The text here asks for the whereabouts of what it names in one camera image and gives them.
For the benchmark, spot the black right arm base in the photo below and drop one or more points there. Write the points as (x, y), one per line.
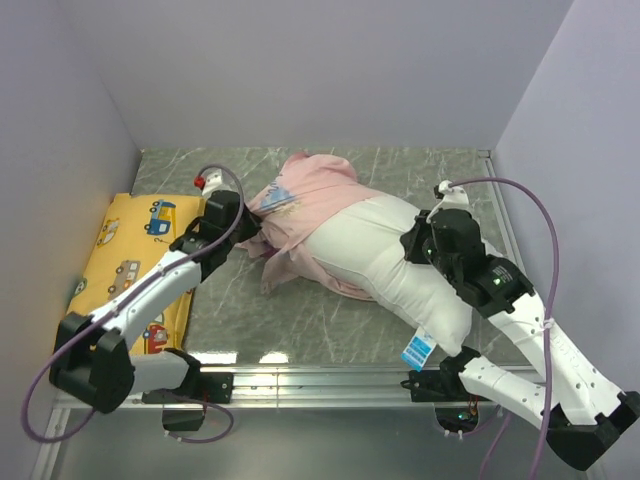
(457, 412)

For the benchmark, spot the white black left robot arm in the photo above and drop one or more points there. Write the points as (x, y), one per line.
(92, 360)

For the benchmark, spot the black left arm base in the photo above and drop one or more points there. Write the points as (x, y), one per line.
(184, 411)

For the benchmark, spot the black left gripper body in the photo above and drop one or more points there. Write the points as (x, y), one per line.
(245, 229)

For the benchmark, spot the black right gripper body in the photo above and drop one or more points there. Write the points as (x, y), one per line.
(423, 247)

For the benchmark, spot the yellow cartoon car pillow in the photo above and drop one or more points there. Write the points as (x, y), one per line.
(135, 234)

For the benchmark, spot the blue pillow care label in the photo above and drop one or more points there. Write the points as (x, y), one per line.
(418, 350)

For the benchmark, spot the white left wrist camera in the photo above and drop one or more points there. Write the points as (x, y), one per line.
(210, 181)

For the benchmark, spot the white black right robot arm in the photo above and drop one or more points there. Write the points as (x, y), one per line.
(580, 412)

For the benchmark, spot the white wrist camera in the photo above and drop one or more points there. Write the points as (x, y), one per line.
(448, 197)
(210, 181)

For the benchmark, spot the pink purple pillowcase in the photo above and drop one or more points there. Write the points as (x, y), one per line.
(307, 192)

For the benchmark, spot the white pillow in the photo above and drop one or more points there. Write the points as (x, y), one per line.
(360, 245)

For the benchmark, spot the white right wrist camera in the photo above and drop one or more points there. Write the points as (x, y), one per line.
(448, 197)

